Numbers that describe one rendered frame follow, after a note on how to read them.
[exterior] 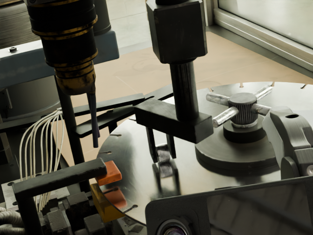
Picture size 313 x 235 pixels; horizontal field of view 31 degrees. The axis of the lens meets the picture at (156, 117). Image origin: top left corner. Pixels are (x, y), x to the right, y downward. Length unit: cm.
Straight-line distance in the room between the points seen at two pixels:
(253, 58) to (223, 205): 112
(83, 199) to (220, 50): 91
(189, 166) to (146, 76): 80
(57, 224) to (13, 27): 62
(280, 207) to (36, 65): 49
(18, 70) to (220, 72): 71
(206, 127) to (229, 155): 6
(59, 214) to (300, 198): 37
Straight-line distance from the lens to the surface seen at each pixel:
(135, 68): 143
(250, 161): 57
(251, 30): 152
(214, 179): 56
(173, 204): 31
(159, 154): 58
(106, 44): 73
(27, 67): 72
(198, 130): 53
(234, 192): 29
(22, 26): 115
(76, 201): 63
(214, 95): 61
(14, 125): 81
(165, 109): 56
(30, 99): 123
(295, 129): 34
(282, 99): 71
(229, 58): 142
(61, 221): 60
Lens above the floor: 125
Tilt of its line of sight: 26 degrees down
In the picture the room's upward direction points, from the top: 9 degrees counter-clockwise
